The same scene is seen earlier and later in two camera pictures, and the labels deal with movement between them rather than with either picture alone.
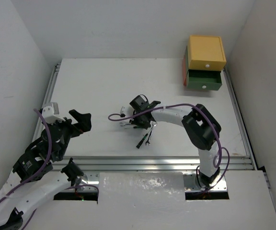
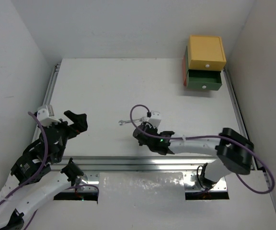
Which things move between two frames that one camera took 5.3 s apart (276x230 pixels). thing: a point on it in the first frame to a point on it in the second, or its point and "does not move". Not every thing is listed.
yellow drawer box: [205, 53] does not move
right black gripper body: [139, 120] to [150, 126]
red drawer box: [184, 71] does not move
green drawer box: [202, 79] does not move
